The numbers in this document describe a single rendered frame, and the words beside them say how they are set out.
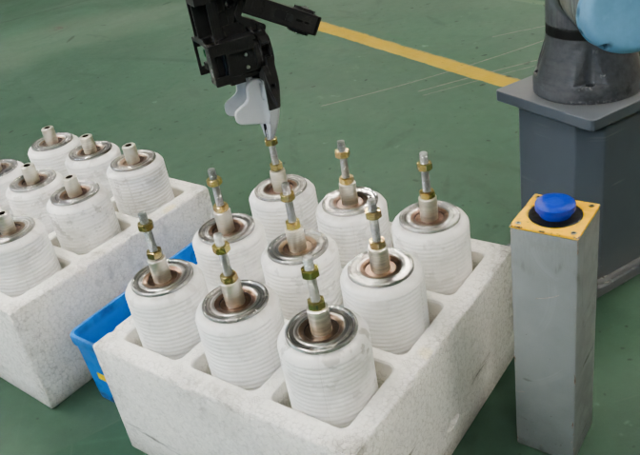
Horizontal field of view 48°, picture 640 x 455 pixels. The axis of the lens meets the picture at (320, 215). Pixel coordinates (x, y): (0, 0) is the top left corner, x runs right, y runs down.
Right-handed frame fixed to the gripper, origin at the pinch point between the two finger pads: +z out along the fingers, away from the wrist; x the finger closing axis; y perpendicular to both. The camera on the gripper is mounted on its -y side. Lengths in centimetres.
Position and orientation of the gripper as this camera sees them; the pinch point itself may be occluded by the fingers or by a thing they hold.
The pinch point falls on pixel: (272, 127)
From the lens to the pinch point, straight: 99.4
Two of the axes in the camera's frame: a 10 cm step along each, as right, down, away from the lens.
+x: 4.3, 3.9, -8.2
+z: 1.5, 8.6, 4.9
